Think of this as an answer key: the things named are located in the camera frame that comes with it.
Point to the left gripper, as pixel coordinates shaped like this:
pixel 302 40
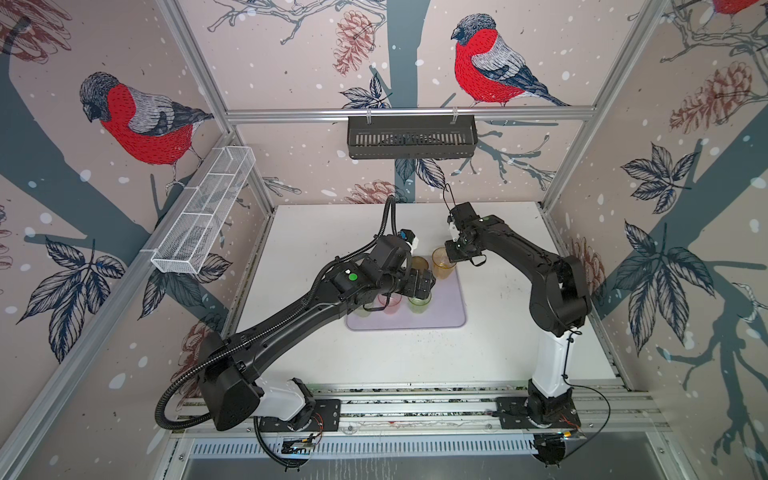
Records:
pixel 413 287

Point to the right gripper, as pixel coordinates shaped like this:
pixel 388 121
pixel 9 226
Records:
pixel 453 255

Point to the yellow smooth cup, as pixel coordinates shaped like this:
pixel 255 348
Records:
pixel 443 268

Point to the pink smooth cup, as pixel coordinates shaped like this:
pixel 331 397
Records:
pixel 390 303

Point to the brown textured cup front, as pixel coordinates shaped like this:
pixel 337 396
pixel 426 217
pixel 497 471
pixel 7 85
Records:
pixel 419 263

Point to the green smooth cup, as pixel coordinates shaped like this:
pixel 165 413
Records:
pixel 419 306

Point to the green textured cup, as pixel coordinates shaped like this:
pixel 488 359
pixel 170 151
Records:
pixel 362 312

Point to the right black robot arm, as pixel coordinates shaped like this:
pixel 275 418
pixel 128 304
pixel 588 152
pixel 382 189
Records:
pixel 559 300

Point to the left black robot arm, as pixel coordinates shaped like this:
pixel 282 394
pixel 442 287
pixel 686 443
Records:
pixel 231 379

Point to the lilac plastic tray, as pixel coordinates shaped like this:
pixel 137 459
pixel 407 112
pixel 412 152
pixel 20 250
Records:
pixel 446 310

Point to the black hanging wire basket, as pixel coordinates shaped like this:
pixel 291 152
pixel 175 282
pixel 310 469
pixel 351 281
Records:
pixel 412 137

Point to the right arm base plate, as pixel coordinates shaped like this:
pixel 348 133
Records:
pixel 527 413

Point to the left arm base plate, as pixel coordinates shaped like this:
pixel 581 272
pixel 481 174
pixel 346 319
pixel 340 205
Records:
pixel 318 416

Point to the white wire mesh shelf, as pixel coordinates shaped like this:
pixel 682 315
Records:
pixel 193 233

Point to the aluminium frame top rail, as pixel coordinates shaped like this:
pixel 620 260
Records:
pixel 525 113

